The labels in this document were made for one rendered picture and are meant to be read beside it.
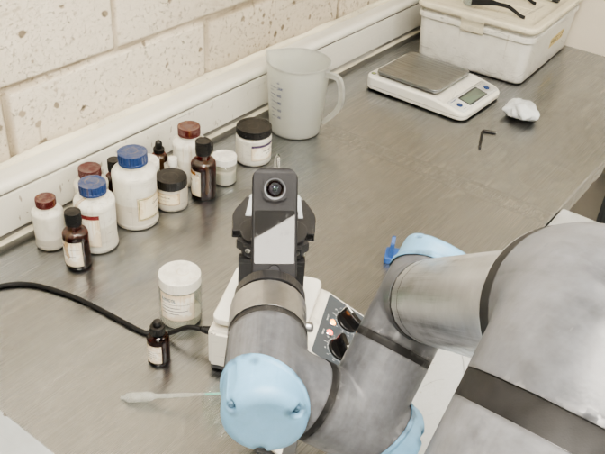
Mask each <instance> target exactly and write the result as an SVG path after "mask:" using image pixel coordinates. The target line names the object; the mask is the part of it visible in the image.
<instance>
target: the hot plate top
mask: <svg viewBox="0 0 605 454"><path fill-rule="evenodd" d="M238 275H239V267H237V268H236V270H235V272H234V274H233V276H232V278H231V280H230V282H229V284H228V286H227V288H226V290H225V292H224V294H223V296H222V298H221V300H220V302H219V304H218V306H217V308H216V310H215V312H214V313H213V320H214V321H215V322H216V323H217V324H220V325H224V326H228V323H229V316H230V305H231V301H232V298H233V297H234V294H235V290H236V287H237V285H238ZM303 290H304V293H305V303H306V308H307V322H310V319H311V317H312V313H313V310H314V307H315V305H316V302H317V299H318V296H319V293H320V290H321V282H320V280H319V279H317V278H313V277H304V280H303Z"/></svg>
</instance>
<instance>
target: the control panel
mask: <svg viewBox="0 0 605 454"><path fill-rule="evenodd" d="M345 307H346V305H345V304H343V303H342V302H340V301H339V300H338V299H337V298H336V297H334V296H333V295H330V296H329V299H328V302H327V304H326V307H325V310H324V313H323V315H322V318H321V323H320V326H319V329H318V331H317V334H316V337H315V340H314V343H313V346H312V352H313V353H314V354H316V355H317V356H319V357H321V358H323V359H327V360H329V361H331V362H333V363H335V364H337V365H339V363H340V361H341V360H338V359H336V358H335V357H334V356H333V355H332V354H331V352H330V348H329V344H330V342H331V341H332V340H333V339H336V338H337V337H338V336H339V335H340V334H341V333H345V334H346V336H347V338H348V343H349V344H350V342H351V341H352V339H353V337H354V335H355V333H356V331H354V332H348V331H345V330H344V329H343V328H342V327H341V326H340V325H339V322H338V314H339V313H341V311H342V310H343V309H344V308H345ZM352 310H353V309H352ZM353 312H354V313H355V314H356V315H357V317H358V318H359V319H360V320H361V321H362V320H363V318H364V317H363V316H362V315H360V314H359V313H357V312H356V311H354V310H353ZM331 320H334V321H335V322H336V324H335V325H333V324H332V323H331V322H330V321H331ZM328 330H332V335H330V334H328Z"/></svg>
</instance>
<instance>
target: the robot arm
mask: <svg viewBox="0 0 605 454"><path fill-rule="evenodd" d="M315 224H316V218H315V215H314V213H313V211H312V209H311V208H310V206H308V205H307V203H306V202H305V201H304V200H302V199H301V197H300V196H299V195H298V177H297V175H296V173H295V172H294V171H293V170H292V169H290V168H260V169H258V170H256V171H255V173H254V174H253V177H252V194H251V195H250V196H249V197H246V198H245V199H244V200H243V201H242V202H241V203H240V204H239V206H238V207H237V208H236V209H235V210H234V212H233V215H232V233H231V236H232V237H234V238H237V243H236V248H237V249H239V250H240V251H241V253H240V254H239V275H238V285H237V287H236V290H235V294H234V297H233V298H232V301H231V305H230V316H229V323H228V332H227V336H228V338H227V345H226V352H225V360H224V367H223V371H222V372H221V379H220V393H221V409H220V416H221V423H222V426H223V428H224V430H225V431H226V432H227V433H228V434H229V436H230V437H231V438H232V439H233V440H235V441H236V442H237V443H239V444H240V445H242V446H244V447H247V448H249V449H255V448H265V449H266V450H277V449H283V448H285V447H288V446H290V445H291V444H293V443H295V442H296V441H297V440H300V441H302V442H304V443H307V444H309V445H311V446H313V447H314V448H316V449H319V450H321V451H323V452H325V453H327V454H418V453H419V451H420V447H421V444H422V442H421V440H420V437H421V436H422V434H423V433H424V431H425V425H424V419H423V416H422V414H421V412H420V410H419V409H418V408H417V407H415V406H414V405H413V403H412V400H413V398H414V396H415V395H416V393H417V391H418V390H419V388H420V385H421V383H422V381H423V379H424V377H425V376H426V374H427V372H428V370H429V366H430V364H431V363H432V360H433V359H434V357H435V355H436V353H437V352H438V349H442V350H446V351H450V352H453V353H455V354H458V355H462V356H465V357H468V358H470V359H471V360H470V362H469V364H468V366H467V369H466V371H465V373H464V375H463V377H462V379H461V381H460V383H459V385H458V387H457V389H456V391H455V393H454V394H453V396H452V398H451V400H450V402H449V404H448V406H447V409H446V410H445V412H444V414H443V416H442V418H441V420H440V422H439V424H438V427H437V429H436V430H435V432H434V434H433V436H432V438H431V440H430V442H429V445H428V447H427V448H426V450H425V452H424V454H605V223H599V222H569V223H561V224H556V225H549V226H546V227H542V228H538V229H535V230H533V231H530V232H527V233H525V234H523V235H521V236H519V237H518V238H517V239H516V240H514V241H512V242H511V243H509V244H508V245H507V246H506V247H505V248H504V249H503V250H496V251H487V252H479V253H471V254H465V253H464V252H463V251H461V250H460V249H458V248H456V247H454V246H452V245H451V244H449V243H447V242H445V241H442V240H440V239H438V238H435V237H432V236H429V235H425V234H423V233H413V234H411V235H409V236H408V237H407V238H406V239H405V241H404V243H403V244H402V246H401V247H400V249H399V251H398V253H397V254H395V255H394V256H393V258H392V259H391V262H390V264H389V269H388V271H387V273H386V275H385V277H384V280H383V282H382V283H381V285H380V286H379V288H378V290H377V292H376V294H375V297H374V299H373V301H372V303H371V304H370V305H369V307H368V309H367V311H366V314H365V316H364V318H363V320H362V322H361V323H360V324H359V326H358V328H357V331H356V333H355V335H354V337H353V339H352V341H351V342H350V344H349V346H348V348H347V350H346V352H345V354H344V356H343V358H342V360H341V361H340V363H339V365H337V364H335V363H333V362H331V361H329V360H327V359H323V358H321V357H319V356H317V355H315V354H313V353H311V352H309V351H308V333H307V332H313V323H312V322H307V308H306V303H305V293H304V290H303V280H304V269H305V257H304V255H303V254H304V253H305V252H307V251H309V241H314V236H315Z"/></svg>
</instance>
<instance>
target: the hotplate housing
mask: <svg viewBox="0 0 605 454"><path fill-rule="evenodd" d="M330 295H333V294H331V293H330V292H327V291H326V290H323V289H321V290H320V293H319V296H318V299H317V302H316V305H315V307H314V310H313V313H312V317H311V319H310V322H312V323H313V332H307V333H308V351H309V352H311V353H313V352H312V346H313V343H314V340H315V337H316V334H317V331H318V329H319V326H320V323H321V318H322V315H323V313H324V310H325V307H326V304H327V302H328V299H329V296H330ZM333 296H334V295H333ZM334 297H336V296H334ZM336 298H337V297H336ZM337 299H338V298H337ZM339 301H340V302H342V301H341V300H339ZM342 303H343V304H345V303H344V302H342ZM345 305H347V304H345ZM348 306H349V305H348ZM349 307H350V306H349ZM350 308H351V307H350ZM351 309H353V308H351ZM353 310H354V309H353ZM354 311H356V310H354ZM356 312H357V311H356ZM357 313H359V312H357ZM359 314H360V315H362V314H361V313H359ZM362 316H363V317H364V315H362ZM201 332H202V333H204V334H208V339H209V361H211V368H218V369H222V370H223V367H224V360H225V352H226V345H227V338H228V336H227V332H228V326H224V325H220V324H217V323H216V322H215V321H213V322H212V325H211V326H203V327H202V329H201ZM313 354H314V353H313Z"/></svg>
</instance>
